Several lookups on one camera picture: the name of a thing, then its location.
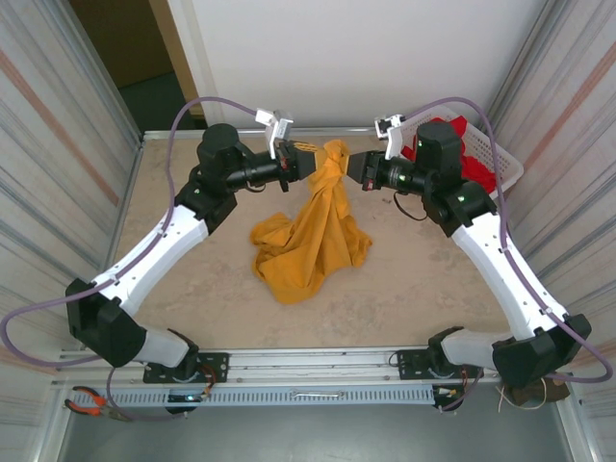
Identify beige wooden door frame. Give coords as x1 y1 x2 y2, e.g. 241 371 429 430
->
147 0 209 130

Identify small controller board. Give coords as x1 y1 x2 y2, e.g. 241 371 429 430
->
432 384 466 401
166 390 213 404

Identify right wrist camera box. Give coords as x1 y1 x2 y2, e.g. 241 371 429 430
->
373 114 406 160

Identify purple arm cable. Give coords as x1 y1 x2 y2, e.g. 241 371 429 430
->
0 95 264 424
394 95 608 415

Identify brown cloth pouch with string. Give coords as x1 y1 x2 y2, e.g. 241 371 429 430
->
498 374 573 413

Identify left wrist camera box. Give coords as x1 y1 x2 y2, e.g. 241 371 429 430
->
254 108 295 160

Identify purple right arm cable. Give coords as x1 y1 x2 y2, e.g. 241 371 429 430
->
394 95 608 415

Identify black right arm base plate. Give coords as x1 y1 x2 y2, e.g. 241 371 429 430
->
397 348 484 381

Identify orange-handled pliers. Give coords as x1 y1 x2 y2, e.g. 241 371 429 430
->
64 385 132 424

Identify yellow t-shirt with blue print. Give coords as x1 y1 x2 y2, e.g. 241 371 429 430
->
248 139 374 307

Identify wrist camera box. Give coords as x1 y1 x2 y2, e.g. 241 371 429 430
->
254 108 295 160
373 114 406 160

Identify aluminium table edge bar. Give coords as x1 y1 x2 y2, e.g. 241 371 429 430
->
141 126 482 141

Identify white plastic mesh basket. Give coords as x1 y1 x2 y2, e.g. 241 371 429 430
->
392 104 525 198

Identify grey slotted cable duct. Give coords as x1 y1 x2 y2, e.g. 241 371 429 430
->
103 387 437 408

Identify aluminium mounting rail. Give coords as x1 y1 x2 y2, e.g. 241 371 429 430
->
50 344 577 389

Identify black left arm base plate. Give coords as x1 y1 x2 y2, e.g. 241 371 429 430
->
142 352 229 385

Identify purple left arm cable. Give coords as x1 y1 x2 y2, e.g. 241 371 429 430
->
0 95 264 424

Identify red t-shirt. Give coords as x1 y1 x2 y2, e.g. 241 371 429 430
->
401 115 500 193

